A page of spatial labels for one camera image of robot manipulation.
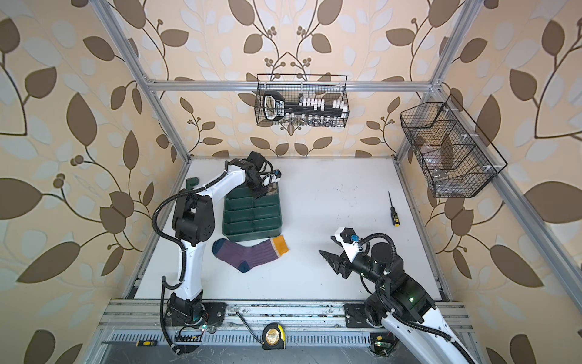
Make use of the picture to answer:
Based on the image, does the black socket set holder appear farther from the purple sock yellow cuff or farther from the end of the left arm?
the purple sock yellow cuff

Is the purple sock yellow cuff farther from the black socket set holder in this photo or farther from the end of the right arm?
the black socket set holder

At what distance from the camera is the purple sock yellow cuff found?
0.87 metres

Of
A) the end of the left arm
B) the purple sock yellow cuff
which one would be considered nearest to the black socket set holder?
the end of the left arm

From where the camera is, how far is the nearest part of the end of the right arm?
1.88 ft

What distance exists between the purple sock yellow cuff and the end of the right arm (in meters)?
0.33
